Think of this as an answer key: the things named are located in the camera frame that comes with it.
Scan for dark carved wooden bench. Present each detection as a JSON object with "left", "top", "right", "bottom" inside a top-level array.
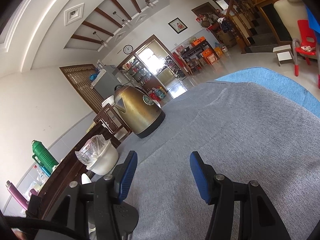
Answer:
[{"left": 37, "top": 123, "right": 120, "bottom": 219}]

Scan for grey refrigerator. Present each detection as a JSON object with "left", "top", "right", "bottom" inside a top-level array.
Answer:
[{"left": 91, "top": 65, "right": 129, "bottom": 99}]

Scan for gold electric kettle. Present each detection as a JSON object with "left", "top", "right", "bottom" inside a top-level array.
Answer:
[{"left": 114, "top": 85, "right": 165, "bottom": 138}]

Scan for purple thermos bottle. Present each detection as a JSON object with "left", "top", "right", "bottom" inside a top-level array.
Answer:
[{"left": 6, "top": 180, "right": 29, "bottom": 211}]

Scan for dark wooden side table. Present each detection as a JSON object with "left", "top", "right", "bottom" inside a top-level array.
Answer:
[{"left": 181, "top": 40, "right": 219, "bottom": 75}]

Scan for framed flower picture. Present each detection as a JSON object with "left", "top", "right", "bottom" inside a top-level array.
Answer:
[{"left": 168, "top": 17, "right": 188, "bottom": 34}]

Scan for round wall clock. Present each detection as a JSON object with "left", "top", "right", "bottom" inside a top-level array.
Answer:
[{"left": 123, "top": 44, "right": 133, "bottom": 55}]

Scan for grey table cloth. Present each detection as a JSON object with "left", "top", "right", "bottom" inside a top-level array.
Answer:
[{"left": 118, "top": 81, "right": 319, "bottom": 239}]

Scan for blue table cloth underneath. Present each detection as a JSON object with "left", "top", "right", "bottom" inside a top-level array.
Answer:
[{"left": 217, "top": 67, "right": 320, "bottom": 117}]

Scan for small white step stool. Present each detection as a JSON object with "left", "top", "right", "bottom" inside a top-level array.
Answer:
[{"left": 273, "top": 44, "right": 293, "bottom": 66}]

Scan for green thermos jug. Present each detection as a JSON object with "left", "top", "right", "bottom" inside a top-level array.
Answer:
[{"left": 31, "top": 140, "right": 59, "bottom": 174}]

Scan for white bowl with plastic bag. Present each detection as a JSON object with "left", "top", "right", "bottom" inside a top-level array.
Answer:
[{"left": 75, "top": 135, "right": 119, "bottom": 176}]

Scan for red plastic chair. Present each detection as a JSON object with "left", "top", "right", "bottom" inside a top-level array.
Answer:
[{"left": 292, "top": 20, "right": 319, "bottom": 76}]

